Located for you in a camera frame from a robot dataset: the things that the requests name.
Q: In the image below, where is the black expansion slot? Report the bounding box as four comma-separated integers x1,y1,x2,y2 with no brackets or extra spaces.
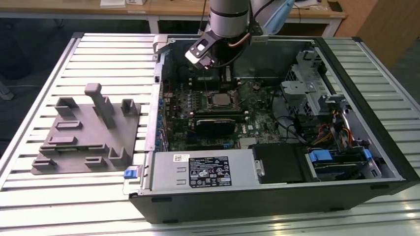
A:
187,144,240,151

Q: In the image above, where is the grey stand foot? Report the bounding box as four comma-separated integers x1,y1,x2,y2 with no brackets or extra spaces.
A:
0,79,16,100

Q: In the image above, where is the hard disk in blue carrier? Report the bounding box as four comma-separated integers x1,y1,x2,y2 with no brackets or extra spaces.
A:
304,148,374,181

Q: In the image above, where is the CPU socket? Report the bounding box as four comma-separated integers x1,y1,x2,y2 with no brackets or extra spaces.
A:
204,90,243,112

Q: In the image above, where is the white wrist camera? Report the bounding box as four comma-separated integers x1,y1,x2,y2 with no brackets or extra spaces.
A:
184,34,220,71

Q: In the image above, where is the black camera cable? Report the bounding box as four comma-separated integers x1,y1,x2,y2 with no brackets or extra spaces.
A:
215,0,276,69

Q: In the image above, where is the grey parts rack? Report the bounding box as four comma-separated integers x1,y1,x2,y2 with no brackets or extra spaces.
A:
30,83,143,176

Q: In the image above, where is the black PC case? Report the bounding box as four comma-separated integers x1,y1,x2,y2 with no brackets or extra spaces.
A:
127,33,420,225

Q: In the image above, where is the black drive bay cover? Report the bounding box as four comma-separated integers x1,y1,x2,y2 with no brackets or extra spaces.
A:
250,144,316,185

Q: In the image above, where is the yellow orange wire bundle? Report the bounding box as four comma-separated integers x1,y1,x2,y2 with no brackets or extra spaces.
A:
311,122,355,148

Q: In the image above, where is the green motherboard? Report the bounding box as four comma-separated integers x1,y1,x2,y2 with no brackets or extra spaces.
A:
159,80,287,151

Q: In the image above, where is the silver CPU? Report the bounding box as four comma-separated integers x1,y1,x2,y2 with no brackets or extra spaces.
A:
211,94,234,106

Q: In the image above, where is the wooden cabinet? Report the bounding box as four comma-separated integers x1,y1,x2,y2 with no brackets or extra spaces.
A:
336,0,420,72

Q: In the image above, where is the silver metal drive cage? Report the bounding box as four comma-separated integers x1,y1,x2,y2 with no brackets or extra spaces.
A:
280,50,331,116

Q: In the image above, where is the grey power supply unit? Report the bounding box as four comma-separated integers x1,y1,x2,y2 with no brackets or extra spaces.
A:
150,149,260,191

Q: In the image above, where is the grey case handle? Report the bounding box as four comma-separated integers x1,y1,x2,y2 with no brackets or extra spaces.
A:
152,34,172,54

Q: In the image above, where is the black RAM slot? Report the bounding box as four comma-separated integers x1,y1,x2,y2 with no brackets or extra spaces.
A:
192,82,240,90
194,110,246,116
192,75,240,84

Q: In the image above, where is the black graphics card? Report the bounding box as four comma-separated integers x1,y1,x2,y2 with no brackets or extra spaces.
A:
196,118,236,136

